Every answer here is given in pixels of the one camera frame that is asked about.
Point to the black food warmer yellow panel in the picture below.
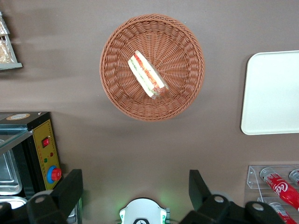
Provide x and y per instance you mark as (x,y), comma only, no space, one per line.
(42,130)

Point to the brown table cover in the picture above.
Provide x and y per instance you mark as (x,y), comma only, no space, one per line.
(70,93)

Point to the cream plastic tray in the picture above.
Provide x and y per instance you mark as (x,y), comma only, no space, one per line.
(271,93)

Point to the red cola bottle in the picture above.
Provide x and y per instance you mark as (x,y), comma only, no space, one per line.
(283,189)
(281,213)
(294,177)

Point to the clear acrylic bottle rack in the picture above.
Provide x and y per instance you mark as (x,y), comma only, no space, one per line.
(253,177)

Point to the brown round wicker basket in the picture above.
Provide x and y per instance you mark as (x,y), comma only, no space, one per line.
(175,46)

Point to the grey snack display rack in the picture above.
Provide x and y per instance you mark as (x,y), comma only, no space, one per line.
(11,66)

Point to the steel pan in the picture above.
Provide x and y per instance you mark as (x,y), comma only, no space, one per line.
(8,172)
(14,201)

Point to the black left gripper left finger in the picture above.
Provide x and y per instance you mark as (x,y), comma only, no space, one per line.
(58,200)

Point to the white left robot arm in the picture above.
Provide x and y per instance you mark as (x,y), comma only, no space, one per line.
(143,210)

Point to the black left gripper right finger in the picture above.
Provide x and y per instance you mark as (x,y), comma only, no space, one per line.
(210,207)

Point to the clear bag of crackers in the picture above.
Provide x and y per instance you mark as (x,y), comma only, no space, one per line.
(4,52)

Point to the triangle sandwich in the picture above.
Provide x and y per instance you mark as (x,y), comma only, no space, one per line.
(147,74)

